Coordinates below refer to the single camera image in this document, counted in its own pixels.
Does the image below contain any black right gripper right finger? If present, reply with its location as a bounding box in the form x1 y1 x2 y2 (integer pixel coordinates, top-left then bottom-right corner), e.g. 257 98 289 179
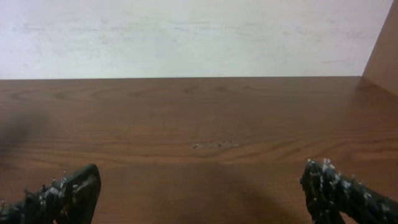
300 159 397 224

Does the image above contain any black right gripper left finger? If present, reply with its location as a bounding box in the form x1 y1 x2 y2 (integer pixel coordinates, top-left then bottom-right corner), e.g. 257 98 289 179
1 164 101 224

